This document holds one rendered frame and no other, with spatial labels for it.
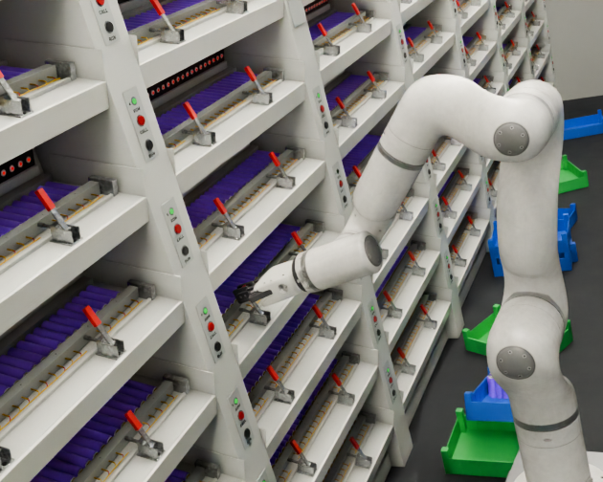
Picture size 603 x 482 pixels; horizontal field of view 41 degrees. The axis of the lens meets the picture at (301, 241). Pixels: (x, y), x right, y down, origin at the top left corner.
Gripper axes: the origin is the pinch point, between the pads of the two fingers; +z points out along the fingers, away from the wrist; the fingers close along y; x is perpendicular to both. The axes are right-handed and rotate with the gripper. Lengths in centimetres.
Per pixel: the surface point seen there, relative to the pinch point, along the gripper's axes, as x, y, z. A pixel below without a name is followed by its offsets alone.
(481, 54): -8, 228, 0
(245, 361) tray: -9.4, -13.0, -1.5
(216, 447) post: -19.5, -25.4, 4.9
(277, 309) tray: -7.8, 5.5, -0.9
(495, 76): -23, 254, 5
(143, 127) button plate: 40.6, -20.6, -14.6
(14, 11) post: 66, -25, -7
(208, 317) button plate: 4.8, -20.4, -5.6
